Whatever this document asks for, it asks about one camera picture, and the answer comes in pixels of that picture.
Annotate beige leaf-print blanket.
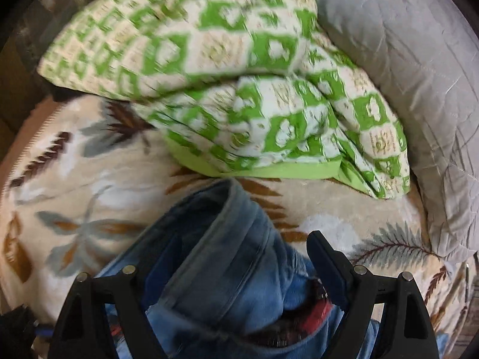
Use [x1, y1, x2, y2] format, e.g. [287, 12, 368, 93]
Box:
[0, 93, 473, 349]

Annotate green and cream patterned quilt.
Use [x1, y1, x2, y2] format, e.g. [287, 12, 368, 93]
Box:
[37, 0, 411, 200]

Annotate grey quilted pillow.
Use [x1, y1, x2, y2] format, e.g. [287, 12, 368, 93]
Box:
[314, 0, 479, 263]

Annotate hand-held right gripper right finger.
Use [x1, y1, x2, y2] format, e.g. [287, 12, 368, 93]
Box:
[306, 230, 439, 359]

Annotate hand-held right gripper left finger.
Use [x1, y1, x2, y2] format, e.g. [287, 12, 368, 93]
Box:
[48, 265, 170, 359]

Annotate blue denim pants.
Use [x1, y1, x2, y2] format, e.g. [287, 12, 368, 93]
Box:
[93, 177, 379, 359]

